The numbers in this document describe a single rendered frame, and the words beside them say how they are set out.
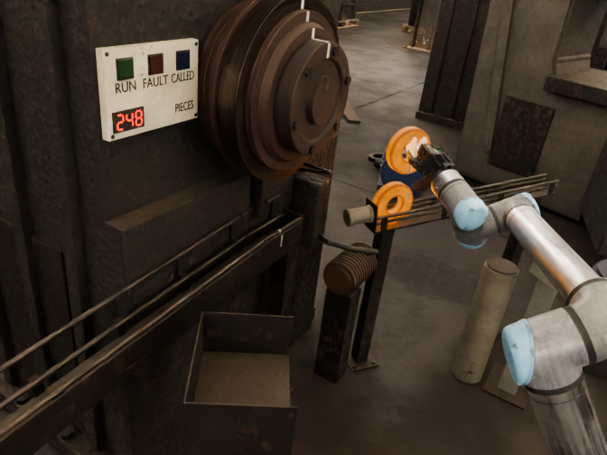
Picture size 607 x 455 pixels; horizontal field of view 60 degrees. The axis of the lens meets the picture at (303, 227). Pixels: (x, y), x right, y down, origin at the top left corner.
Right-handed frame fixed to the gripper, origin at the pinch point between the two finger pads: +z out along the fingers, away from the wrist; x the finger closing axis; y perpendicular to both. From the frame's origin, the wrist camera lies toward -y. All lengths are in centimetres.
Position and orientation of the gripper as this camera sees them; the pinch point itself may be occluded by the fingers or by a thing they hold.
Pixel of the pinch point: (409, 144)
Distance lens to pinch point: 173.1
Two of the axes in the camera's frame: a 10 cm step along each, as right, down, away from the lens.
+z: -3.3, -7.0, 6.4
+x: -9.2, 0.9, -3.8
